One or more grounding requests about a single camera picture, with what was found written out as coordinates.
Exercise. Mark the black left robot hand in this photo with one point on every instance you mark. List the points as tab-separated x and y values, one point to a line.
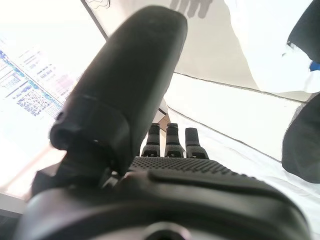
140	195

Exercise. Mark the bed with beige cover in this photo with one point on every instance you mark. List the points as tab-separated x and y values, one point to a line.
207	50

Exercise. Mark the white garment with blue collar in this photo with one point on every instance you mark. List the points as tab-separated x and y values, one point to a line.
265	50

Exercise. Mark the screen with blue graphics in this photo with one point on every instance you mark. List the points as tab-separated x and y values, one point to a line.
30	100

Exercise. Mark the white textured bed sheet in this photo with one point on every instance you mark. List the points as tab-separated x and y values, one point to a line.
237	112

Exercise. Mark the black garment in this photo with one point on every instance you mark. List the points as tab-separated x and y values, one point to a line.
305	145

